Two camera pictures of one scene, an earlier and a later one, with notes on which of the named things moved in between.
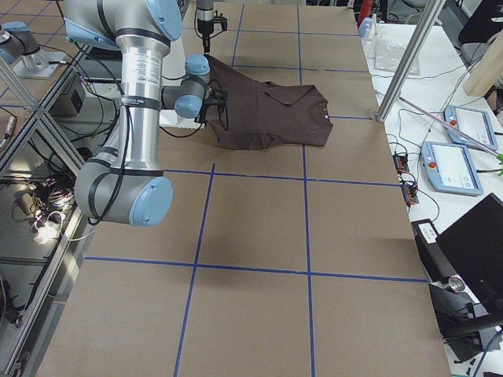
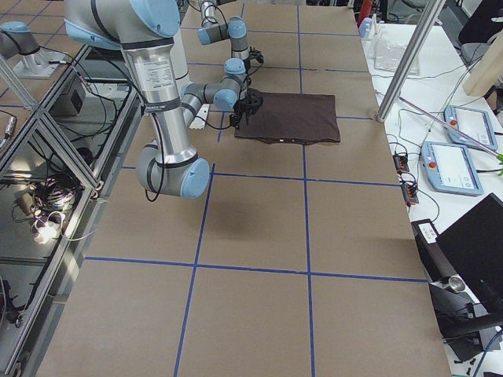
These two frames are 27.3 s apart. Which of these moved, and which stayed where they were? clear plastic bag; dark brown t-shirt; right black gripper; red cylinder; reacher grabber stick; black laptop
Moved: dark brown t-shirt; right black gripper
Stayed: clear plastic bag; black laptop; reacher grabber stick; red cylinder
